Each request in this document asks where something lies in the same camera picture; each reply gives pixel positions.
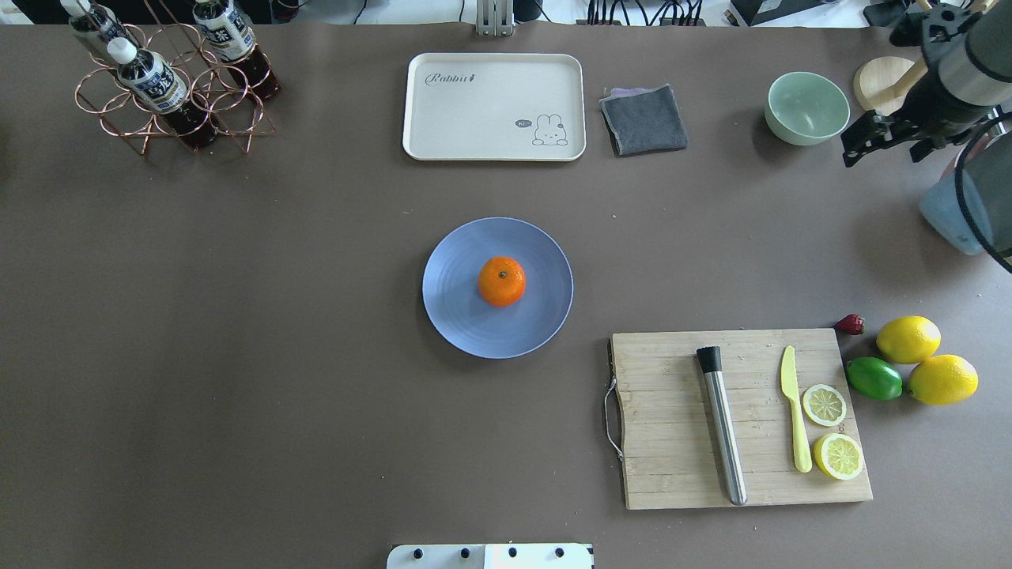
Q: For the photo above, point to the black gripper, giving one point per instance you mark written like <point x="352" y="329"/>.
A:
<point x="931" y="104"/>

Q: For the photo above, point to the grey folded cloth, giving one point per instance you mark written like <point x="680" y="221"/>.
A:
<point x="644" y="120"/>

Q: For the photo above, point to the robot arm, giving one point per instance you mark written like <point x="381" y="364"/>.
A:
<point x="970" y="206"/>

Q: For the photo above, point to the cream rectangular tray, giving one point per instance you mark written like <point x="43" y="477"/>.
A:
<point x="494" y="107"/>

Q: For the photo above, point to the mint green bowl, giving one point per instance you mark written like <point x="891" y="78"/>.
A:
<point x="803" y="108"/>

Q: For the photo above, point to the lemon slice far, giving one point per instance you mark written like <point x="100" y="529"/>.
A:
<point x="838" y="456"/>

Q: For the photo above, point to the lemon slice near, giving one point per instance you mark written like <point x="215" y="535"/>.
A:
<point x="824" y="405"/>

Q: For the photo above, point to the yellow plastic knife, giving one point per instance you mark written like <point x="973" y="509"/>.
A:
<point x="790" y="390"/>

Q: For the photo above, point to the dark drink bottle back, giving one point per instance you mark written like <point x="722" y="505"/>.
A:
<point x="226" y="28"/>

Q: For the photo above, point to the red strawberry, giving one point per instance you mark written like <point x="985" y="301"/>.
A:
<point x="852" y="325"/>

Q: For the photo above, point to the wooden cutting board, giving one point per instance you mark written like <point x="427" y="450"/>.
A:
<point x="670" y="452"/>

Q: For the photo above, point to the blue plate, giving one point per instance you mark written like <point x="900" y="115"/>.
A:
<point x="449" y="288"/>

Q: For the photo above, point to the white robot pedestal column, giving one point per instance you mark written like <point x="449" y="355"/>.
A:
<point x="493" y="555"/>

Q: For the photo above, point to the dark drink bottle front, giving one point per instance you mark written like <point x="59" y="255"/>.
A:
<point x="95" y="26"/>

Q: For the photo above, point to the aluminium frame post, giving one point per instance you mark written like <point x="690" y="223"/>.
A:
<point x="495" y="18"/>

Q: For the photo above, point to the yellow lemon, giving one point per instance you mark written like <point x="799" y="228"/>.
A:
<point x="943" y="380"/>
<point x="909" y="339"/>

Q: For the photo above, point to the orange mandarin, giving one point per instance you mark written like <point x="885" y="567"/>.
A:
<point x="502" y="281"/>

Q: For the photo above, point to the dark drink bottle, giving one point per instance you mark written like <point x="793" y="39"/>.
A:
<point x="154" y="82"/>
<point x="95" y="26"/>
<point x="226" y="28"/>

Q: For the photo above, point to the green lime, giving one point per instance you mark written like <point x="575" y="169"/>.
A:
<point x="874" y="378"/>

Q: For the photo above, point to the copper wire bottle rack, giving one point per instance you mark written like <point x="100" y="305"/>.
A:
<point x="190" y="82"/>

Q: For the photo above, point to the dark drink bottle middle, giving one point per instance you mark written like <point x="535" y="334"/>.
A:
<point x="154" y="82"/>

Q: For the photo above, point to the lemon slice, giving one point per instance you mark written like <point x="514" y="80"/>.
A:
<point x="838" y="456"/>
<point x="824" y="405"/>

